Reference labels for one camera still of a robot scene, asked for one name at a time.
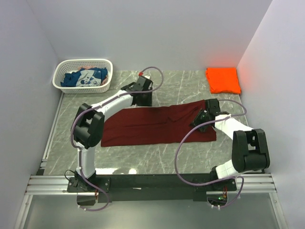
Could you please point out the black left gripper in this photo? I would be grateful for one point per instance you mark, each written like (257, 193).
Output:
(145, 99)

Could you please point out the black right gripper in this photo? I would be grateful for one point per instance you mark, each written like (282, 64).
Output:
(198, 121)

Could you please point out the dark red t shirt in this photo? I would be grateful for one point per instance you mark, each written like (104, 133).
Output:
(150, 125)

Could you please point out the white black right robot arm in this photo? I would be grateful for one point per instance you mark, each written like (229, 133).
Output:
(249, 145)

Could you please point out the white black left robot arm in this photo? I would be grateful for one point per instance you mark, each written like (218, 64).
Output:
(88, 126)

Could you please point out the folded orange t shirt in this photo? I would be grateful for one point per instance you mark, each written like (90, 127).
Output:
(223, 80)

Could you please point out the pink garment in basket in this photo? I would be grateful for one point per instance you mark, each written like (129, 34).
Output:
(105, 74)

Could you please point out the white perforated laundry basket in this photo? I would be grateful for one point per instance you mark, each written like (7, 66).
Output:
(69, 66)

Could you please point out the blue printed t shirt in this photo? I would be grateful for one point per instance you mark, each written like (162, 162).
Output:
(83, 78)

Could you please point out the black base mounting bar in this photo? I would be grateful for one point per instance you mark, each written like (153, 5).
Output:
(141, 187)

